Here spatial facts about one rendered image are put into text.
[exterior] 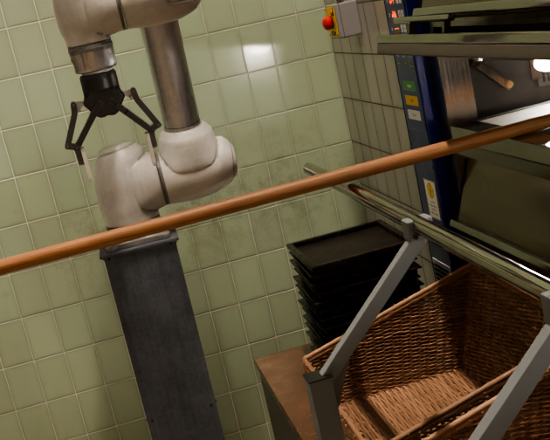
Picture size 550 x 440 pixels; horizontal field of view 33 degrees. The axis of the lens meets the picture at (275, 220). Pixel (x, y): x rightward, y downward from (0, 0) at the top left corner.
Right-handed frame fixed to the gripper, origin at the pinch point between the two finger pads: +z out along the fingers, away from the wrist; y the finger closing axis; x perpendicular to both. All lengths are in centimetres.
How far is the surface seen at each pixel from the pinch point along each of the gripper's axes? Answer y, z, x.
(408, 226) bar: -43, 11, 54
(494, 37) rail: -66, -14, 44
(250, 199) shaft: -23.0, 9.6, 16.3
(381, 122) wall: -78, 18, -72
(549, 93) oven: -106, 11, -19
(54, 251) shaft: 16.3, 9.7, 17.6
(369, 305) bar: -34, 23, 54
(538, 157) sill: -80, 14, 25
